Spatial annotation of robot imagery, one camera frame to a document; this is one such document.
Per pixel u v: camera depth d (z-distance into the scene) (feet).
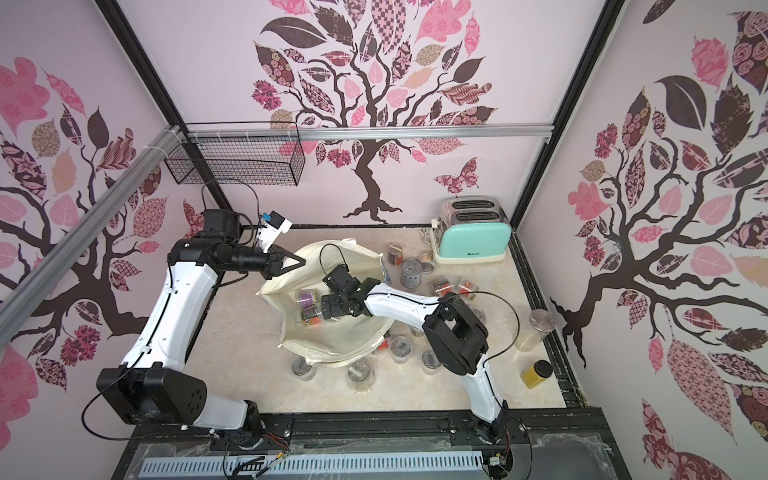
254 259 2.07
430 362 2.61
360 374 2.55
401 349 2.72
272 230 2.11
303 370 2.58
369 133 3.05
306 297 2.97
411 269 3.21
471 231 3.21
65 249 1.87
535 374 2.48
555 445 2.34
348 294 2.22
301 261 2.33
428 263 3.37
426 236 3.75
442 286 3.17
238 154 3.11
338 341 2.61
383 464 2.29
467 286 3.13
